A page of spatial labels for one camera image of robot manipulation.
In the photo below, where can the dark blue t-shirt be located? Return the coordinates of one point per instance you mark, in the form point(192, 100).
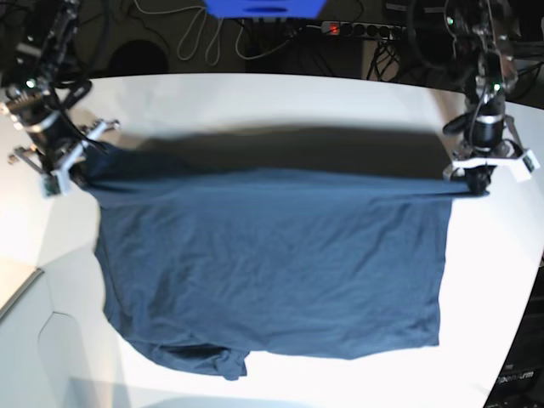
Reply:
point(202, 268)

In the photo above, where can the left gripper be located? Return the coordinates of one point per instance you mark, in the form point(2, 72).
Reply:
point(481, 137)

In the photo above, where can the black power strip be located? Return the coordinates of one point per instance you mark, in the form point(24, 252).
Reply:
point(364, 31)

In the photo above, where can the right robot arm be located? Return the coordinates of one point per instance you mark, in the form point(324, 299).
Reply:
point(43, 80)

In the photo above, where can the blue plastic box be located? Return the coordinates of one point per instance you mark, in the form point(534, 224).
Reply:
point(235, 9)

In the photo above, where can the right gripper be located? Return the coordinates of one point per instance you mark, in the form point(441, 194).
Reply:
point(47, 138)

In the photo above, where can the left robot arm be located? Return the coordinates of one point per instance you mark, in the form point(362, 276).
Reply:
point(484, 56)

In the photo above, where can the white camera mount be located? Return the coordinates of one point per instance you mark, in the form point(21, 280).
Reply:
point(56, 180)
point(521, 167)

